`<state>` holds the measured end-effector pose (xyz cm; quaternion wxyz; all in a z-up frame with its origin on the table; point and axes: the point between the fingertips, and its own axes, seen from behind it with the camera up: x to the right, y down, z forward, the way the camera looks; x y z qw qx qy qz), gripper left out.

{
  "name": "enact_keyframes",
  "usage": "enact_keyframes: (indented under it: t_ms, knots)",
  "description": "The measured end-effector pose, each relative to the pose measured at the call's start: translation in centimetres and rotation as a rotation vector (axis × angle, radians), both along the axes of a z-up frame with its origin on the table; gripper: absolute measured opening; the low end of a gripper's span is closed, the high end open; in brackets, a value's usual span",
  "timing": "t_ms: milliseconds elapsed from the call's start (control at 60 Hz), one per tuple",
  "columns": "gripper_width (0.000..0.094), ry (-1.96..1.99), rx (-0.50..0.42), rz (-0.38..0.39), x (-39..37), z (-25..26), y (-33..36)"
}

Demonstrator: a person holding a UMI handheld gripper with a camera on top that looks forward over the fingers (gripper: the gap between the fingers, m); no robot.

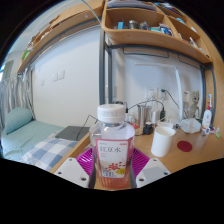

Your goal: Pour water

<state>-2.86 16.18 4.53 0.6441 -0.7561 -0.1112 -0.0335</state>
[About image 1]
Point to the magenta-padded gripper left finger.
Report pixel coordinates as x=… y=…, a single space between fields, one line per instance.
x=68 y=170

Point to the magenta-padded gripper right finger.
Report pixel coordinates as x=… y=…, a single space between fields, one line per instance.
x=155 y=170

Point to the clear bottle with pink drink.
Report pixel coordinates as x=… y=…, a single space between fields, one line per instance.
x=112 y=150

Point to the blue white plaid blanket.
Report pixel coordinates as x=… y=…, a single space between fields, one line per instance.
x=50 y=151

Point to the white paper cup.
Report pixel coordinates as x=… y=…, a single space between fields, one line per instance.
x=162 y=141

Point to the dark grey laptop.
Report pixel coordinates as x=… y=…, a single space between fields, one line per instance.
x=71 y=132

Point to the small black charger block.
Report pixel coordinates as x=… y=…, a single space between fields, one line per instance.
x=148 y=128

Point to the bed with green sheet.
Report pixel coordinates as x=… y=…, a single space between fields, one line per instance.
x=26 y=138

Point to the white power brick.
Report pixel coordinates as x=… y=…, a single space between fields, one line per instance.
x=154 y=116

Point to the silver metal cup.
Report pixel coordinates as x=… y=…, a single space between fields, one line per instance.
x=143 y=116

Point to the black plug adapter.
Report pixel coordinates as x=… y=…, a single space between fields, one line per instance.
x=162 y=114

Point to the light green pillow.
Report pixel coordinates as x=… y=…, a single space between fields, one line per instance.
x=18 y=119

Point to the green eraser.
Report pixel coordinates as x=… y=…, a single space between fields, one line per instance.
x=218 y=135

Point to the brown tree figure toy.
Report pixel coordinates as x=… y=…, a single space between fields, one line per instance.
x=195 y=105

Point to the white desk lamp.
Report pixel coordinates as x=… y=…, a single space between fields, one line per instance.
x=179 y=93

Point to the wooden shelf unit with items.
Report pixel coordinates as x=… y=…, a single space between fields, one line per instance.
x=150 y=36

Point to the white wall light switch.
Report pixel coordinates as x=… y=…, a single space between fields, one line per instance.
x=58 y=75

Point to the long wooden wall shelf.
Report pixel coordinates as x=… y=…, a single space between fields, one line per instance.
x=60 y=30

